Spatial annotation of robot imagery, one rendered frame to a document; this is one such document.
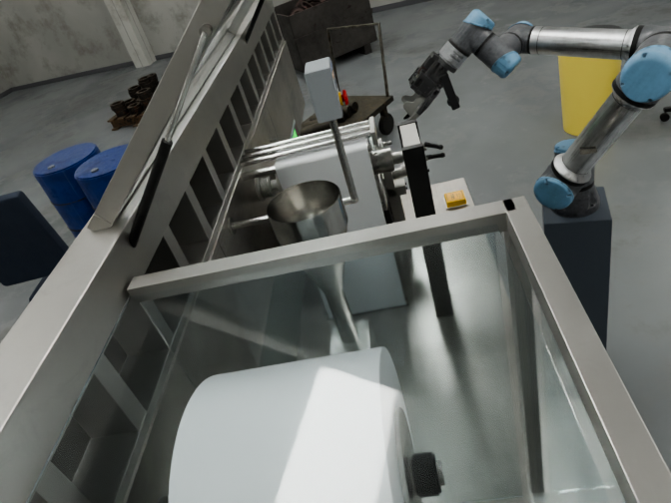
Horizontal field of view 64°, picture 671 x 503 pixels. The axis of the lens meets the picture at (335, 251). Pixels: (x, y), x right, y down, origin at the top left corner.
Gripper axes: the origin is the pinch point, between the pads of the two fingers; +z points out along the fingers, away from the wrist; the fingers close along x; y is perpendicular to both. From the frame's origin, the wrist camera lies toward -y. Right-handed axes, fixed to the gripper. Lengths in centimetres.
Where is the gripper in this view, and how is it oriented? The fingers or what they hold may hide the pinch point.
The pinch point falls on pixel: (408, 119)
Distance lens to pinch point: 171.8
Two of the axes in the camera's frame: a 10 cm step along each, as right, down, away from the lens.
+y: -8.2, -4.8, -3.2
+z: -5.7, 6.6, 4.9
